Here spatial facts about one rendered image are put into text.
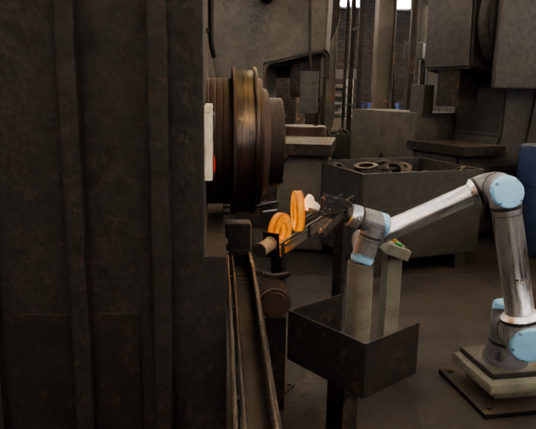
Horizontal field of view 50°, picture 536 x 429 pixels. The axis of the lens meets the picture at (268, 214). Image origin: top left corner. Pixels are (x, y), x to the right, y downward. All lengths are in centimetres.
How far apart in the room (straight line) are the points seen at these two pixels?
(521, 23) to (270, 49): 203
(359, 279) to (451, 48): 317
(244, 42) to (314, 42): 53
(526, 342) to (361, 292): 72
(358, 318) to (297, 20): 254
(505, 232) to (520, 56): 304
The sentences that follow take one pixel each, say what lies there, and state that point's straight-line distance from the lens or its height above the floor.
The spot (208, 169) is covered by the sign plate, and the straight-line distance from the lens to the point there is 141.
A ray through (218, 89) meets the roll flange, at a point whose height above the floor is 128.
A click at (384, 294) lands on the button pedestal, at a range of 279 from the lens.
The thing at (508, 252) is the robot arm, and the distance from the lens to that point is 239.
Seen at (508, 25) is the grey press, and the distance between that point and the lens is 515.
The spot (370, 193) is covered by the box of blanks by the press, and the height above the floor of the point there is 60.
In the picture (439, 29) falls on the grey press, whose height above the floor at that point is 183.
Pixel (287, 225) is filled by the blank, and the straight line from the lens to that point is 242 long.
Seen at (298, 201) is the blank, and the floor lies 88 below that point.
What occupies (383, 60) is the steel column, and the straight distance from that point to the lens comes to 1080.
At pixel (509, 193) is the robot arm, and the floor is 92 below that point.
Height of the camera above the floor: 128
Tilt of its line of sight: 12 degrees down
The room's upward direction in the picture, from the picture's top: 1 degrees clockwise
